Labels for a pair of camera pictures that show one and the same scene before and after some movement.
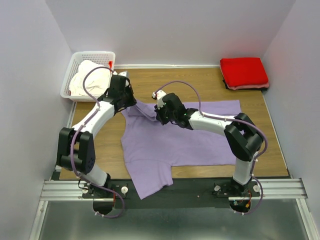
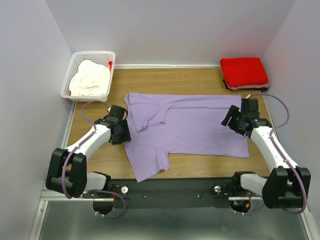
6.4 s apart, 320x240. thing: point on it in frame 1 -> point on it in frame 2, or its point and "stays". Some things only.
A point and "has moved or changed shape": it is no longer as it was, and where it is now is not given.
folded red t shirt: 242,71 stays
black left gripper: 133,101 -> 126,136
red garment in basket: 110,65 stays
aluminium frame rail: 273,189 stays
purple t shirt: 152,148 has moved or changed shape
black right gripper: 158,116 -> 233,111
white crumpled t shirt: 97,81 stays
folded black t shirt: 257,89 stays
